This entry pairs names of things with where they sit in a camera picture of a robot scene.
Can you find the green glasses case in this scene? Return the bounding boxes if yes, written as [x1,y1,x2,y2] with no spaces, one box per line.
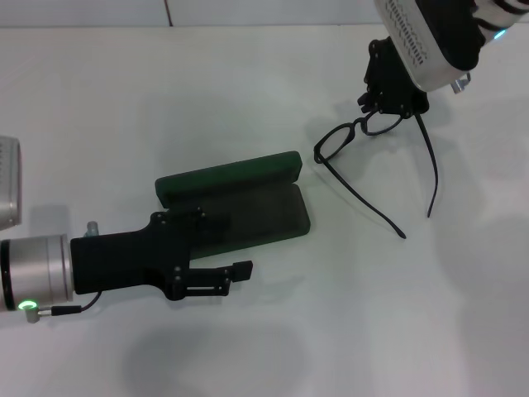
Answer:
[155,151,312,260]

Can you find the black glasses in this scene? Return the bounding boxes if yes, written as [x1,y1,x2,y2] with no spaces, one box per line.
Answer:
[312,110,440,241]

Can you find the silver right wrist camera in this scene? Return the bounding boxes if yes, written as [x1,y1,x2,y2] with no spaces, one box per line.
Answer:
[374,0,487,93]

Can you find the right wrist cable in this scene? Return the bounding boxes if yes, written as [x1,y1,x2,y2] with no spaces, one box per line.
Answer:
[450,72,473,94]

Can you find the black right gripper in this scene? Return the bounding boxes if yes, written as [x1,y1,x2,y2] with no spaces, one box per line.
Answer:
[355,36,430,122]

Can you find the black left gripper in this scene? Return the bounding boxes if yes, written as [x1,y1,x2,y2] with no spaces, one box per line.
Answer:
[69,206,255,303]

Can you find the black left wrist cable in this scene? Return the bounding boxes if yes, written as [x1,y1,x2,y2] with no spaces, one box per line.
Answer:
[22,289,103,324]

